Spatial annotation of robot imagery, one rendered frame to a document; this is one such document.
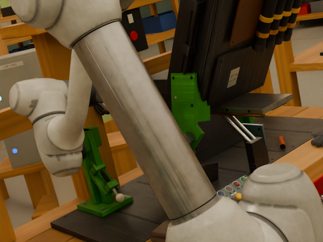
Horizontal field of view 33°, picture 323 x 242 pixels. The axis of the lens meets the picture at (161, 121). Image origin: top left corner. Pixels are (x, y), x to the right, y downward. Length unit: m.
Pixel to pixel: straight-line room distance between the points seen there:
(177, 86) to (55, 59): 0.42
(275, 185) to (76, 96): 0.54
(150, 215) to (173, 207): 0.72
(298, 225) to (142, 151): 0.33
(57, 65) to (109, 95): 0.91
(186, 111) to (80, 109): 0.51
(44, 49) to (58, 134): 0.52
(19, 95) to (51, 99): 0.08
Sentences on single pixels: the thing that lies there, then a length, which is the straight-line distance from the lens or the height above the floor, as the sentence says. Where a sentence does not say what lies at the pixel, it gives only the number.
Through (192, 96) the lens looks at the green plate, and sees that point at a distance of 1.76.
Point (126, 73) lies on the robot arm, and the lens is 0.97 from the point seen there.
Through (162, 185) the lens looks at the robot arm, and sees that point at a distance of 0.98.
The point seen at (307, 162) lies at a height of 0.90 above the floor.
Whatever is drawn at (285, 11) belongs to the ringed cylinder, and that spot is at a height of 1.39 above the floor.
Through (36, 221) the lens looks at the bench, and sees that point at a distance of 1.97.
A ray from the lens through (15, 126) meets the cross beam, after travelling 1.91.
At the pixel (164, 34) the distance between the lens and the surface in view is 7.47.
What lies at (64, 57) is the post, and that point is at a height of 1.40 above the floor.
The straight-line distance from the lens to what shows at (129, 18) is 1.93.
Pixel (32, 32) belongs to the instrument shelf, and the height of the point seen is 1.51.
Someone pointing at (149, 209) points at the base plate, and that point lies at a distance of 1.75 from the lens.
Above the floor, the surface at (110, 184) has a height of 0.99.
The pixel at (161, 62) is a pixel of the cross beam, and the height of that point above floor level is 1.25.
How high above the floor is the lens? 1.59
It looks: 15 degrees down
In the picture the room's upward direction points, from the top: 13 degrees counter-clockwise
